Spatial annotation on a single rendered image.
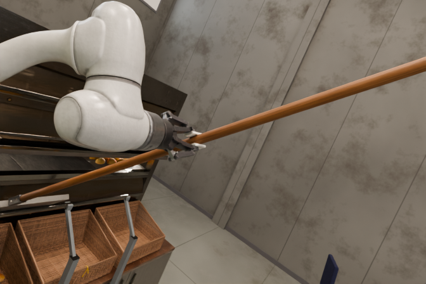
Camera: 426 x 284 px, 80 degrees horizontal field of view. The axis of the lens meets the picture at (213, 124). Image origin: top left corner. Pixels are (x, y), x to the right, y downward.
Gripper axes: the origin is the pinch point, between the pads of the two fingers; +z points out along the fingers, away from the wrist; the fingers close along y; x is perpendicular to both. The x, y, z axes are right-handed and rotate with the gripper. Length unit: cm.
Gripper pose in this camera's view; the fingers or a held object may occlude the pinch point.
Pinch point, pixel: (195, 140)
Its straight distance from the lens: 77.1
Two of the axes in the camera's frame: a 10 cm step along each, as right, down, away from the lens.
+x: 8.7, -3.0, -3.8
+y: 2.1, 9.4, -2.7
